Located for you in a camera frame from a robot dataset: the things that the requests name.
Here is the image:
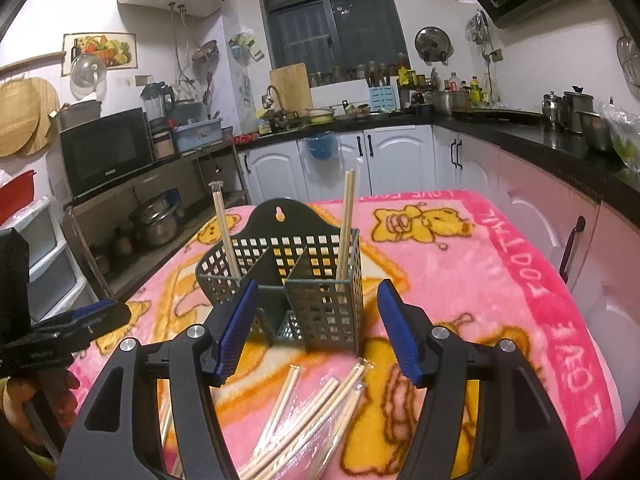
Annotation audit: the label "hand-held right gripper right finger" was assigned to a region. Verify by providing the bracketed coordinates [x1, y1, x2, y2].
[376, 280, 581, 480]

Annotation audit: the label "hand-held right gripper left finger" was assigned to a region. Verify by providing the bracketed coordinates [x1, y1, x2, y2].
[54, 279, 260, 480]

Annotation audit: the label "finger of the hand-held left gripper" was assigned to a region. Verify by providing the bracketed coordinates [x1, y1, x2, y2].
[31, 301, 132, 336]

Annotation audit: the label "wooden chopstick pair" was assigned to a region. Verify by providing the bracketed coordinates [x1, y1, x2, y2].
[209, 180, 242, 281]
[336, 169, 358, 283]
[252, 364, 302, 458]
[237, 377, 341, 480]
[295, 360, 371, 466]
[317, 382, 366, 463]

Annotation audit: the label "dark grey perforated utensil holder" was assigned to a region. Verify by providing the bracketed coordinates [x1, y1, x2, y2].
[195, 199, 362, 356]

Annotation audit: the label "person's left hand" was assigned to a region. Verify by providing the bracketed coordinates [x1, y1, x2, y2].
[2, 367, 81, 443]

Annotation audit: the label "plastic drawer unit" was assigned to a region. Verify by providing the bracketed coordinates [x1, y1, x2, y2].
[0, 199, 87, 323]

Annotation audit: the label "pink bear printed blanket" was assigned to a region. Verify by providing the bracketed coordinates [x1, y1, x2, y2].
[67, 189, 626, 480]

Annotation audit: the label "red plastic basin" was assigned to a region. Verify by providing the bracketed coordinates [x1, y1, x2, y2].
[0, 170, 37, 226]

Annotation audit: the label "stacked steel pots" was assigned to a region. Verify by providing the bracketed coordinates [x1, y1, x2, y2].
[129, 194, 185, 248]

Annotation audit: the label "black microwave oven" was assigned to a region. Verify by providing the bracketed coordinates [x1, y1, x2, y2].
[59, 107, 155, 198]

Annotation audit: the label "round wooden board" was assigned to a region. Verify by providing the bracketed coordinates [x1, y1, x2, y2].
[0, 77, 41, 158]
[25, 76, 61, 156]

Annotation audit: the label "blue dish rack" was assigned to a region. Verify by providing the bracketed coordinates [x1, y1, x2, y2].
[172, 117, 223, 153]

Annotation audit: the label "black blender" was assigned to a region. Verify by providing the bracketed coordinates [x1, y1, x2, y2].
[141, 82, 176, 130]

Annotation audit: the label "glass pot lid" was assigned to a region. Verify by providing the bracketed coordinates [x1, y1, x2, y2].
[70, 54, 107, 101]

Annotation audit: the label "blue knife block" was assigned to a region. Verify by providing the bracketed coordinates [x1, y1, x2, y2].
[369, 85, 401, 112]

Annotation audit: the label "steel stock pot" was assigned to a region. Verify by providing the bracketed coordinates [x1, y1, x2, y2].
[432, 90, 468, 116]

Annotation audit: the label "steel kitchen faucet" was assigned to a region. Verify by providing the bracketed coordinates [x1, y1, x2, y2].
[260, 85, 287, 113]

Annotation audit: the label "rectangular wooden cutting board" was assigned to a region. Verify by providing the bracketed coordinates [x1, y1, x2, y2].
[270, 63, 313, 111]

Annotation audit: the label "small steel pot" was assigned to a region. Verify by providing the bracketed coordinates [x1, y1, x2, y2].
[542, 92, 563, 125]

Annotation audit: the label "steel bowl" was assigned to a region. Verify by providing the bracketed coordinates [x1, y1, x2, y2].
[577, 111, 613, 153]

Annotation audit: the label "hanging steel pan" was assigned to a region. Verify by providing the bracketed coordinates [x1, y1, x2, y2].
[191, 40, 220, 63]

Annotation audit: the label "steel pot lid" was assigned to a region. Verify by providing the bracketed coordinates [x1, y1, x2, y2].
[415, 26, 455, 65]

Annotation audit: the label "clear plastic bag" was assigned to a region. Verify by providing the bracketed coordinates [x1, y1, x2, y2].
[597, 102, 640, 171]

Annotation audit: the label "dark framed window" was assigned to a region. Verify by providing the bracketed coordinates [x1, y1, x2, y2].
[255, 0, 403, 77]

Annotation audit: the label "fruit wall poster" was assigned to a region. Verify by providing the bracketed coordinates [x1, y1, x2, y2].
[62, 32, 137, 77]

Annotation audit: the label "wire mesh strainer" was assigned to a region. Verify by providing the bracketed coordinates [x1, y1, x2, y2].
[616, 35, 640, 87]

